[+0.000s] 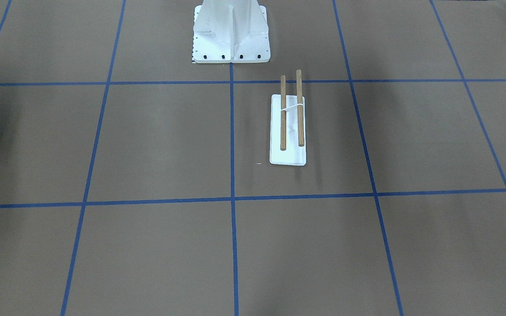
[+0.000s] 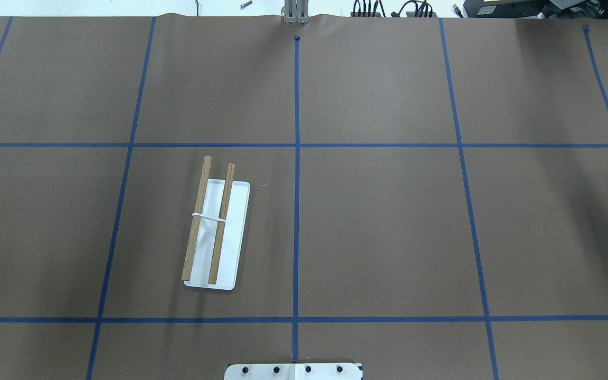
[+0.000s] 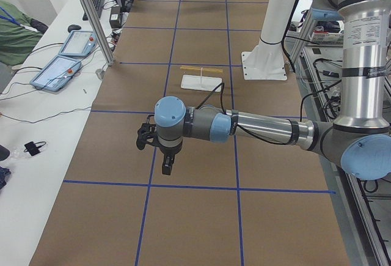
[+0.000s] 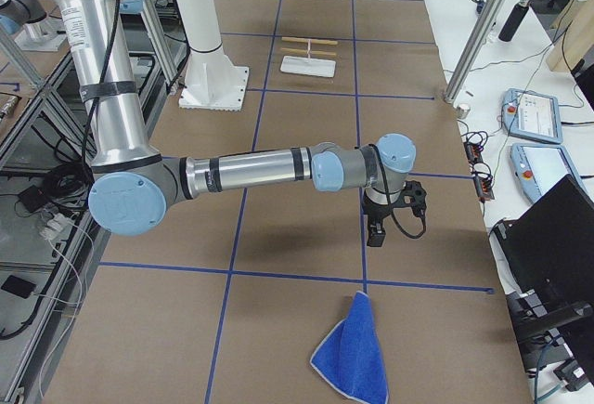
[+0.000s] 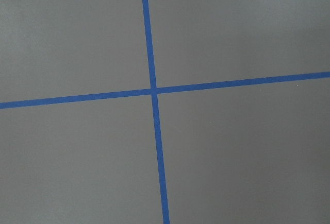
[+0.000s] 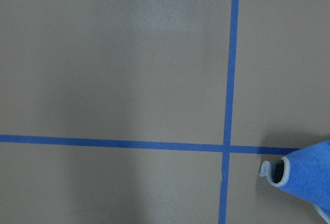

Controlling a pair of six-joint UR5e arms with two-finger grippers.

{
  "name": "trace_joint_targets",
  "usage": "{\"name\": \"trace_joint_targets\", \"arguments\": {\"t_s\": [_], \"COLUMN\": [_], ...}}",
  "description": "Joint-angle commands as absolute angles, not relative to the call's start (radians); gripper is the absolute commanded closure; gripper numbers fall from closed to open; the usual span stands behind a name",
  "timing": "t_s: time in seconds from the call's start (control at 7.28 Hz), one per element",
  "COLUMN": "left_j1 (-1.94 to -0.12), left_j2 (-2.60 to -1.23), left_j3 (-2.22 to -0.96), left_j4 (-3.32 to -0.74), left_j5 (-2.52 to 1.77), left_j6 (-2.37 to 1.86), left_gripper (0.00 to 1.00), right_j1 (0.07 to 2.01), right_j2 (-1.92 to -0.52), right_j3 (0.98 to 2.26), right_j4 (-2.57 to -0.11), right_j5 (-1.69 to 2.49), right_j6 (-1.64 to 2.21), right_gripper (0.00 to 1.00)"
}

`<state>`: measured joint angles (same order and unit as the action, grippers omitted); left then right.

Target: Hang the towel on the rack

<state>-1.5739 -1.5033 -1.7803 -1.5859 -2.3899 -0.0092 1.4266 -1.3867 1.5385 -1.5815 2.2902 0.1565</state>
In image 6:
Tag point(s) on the blue microfiber towel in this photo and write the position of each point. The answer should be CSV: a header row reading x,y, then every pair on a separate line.
x,y
304,174

